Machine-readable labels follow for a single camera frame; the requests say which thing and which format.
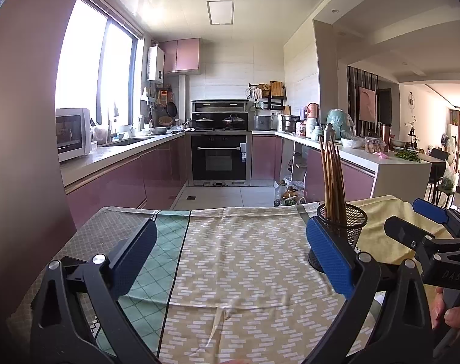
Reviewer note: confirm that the kitchen window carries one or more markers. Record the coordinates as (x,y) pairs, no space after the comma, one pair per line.
(82,60)

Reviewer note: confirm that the hanging plastic bag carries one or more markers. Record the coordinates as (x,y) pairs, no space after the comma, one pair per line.
(449,177)

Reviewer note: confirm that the pink wall cabinet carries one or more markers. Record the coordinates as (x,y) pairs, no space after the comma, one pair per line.
(180,56)

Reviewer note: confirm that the dark slatted partition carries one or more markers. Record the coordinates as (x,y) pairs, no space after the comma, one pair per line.
(352,102)

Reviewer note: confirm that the plain yellow cloth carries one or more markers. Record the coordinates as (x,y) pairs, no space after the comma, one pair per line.
(381,212)

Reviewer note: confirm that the brown tumbler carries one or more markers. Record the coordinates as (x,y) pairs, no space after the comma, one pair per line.
(385,132)

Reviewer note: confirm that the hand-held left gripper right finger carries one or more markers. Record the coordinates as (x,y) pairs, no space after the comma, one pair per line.
(328,254)

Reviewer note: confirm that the pink electric kettle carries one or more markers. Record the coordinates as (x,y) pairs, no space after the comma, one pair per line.
(312,110)

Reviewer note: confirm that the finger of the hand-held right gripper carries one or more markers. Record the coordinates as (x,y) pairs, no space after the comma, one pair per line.
(429,209)
(400,229)

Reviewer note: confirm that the black range hood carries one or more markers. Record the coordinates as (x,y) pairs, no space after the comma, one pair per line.
(220,107)

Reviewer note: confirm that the wooden cutting board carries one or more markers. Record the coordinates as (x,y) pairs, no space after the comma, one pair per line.
(276,88)

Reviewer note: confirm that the black built-in oven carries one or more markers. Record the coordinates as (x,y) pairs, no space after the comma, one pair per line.
(219,159)

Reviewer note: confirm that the framed wall picture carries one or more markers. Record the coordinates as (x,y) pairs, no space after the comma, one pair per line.
(367,104)

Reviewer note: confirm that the square ceiling light panel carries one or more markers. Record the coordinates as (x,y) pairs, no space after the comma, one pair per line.
(220,12)

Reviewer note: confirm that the pile of leafy greens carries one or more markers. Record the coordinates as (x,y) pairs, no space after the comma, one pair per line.
(407,156)

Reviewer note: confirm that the black pot with glass lid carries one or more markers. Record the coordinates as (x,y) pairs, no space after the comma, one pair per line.
(233,122)
(205,123)

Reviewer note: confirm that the person's right hand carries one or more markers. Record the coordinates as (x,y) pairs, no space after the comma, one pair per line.
(438,307)

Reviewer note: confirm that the narrow pink base cabinet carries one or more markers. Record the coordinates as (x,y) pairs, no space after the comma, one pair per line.
(266,157)

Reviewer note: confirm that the white bowl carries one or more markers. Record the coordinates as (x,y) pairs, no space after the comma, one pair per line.
(352,143)

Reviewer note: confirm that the black wall rack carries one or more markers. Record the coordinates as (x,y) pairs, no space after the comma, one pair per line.
(276,102)

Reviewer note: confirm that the stainless steel stock pot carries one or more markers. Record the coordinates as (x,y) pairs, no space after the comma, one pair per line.
(290,123)

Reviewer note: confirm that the white microwave oven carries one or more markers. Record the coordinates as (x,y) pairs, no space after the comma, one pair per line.
(72,134)

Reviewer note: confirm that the bundle of wooden chopsticks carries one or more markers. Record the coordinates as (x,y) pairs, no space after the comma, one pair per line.
(332,174)

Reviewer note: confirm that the green appliance under plastic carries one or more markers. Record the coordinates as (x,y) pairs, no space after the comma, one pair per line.
(339,123)

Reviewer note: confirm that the tall white appliance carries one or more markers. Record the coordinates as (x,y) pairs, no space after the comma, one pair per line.
(452,134)

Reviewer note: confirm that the black mesh utensil holder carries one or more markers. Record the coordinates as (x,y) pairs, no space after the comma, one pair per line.
(351,223)

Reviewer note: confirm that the round wall clock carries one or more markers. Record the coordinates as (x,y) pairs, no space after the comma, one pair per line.
(412,99)

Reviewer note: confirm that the black dining chair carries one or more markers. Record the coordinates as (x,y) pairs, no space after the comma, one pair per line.
(438,159)

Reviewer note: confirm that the beige and teal patterned tablecloth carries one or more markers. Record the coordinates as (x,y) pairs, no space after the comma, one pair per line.
(233,258)

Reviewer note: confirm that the white water heater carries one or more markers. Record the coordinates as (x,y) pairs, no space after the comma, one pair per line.
(156,63)

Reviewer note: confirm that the plastic oil bottle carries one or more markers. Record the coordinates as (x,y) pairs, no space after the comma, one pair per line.
(281,194)

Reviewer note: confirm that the plastic bag of greens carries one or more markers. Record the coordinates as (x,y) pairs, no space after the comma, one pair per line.
(293,201)

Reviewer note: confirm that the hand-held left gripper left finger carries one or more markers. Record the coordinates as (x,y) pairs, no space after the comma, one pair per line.
(135,258)

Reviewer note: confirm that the long pink base cabinet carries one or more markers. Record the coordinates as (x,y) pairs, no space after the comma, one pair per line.
(131,180)

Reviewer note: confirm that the kitchen faucet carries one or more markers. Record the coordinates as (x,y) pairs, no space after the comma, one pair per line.
(112,132)

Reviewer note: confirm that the pink peninsula base cabinet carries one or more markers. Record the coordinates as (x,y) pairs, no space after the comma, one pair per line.
(360,182)

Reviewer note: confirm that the hanging black frying pan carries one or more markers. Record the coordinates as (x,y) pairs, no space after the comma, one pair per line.
(171,109)

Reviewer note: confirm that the clear food jar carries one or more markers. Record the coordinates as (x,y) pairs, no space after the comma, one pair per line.
(375,146)

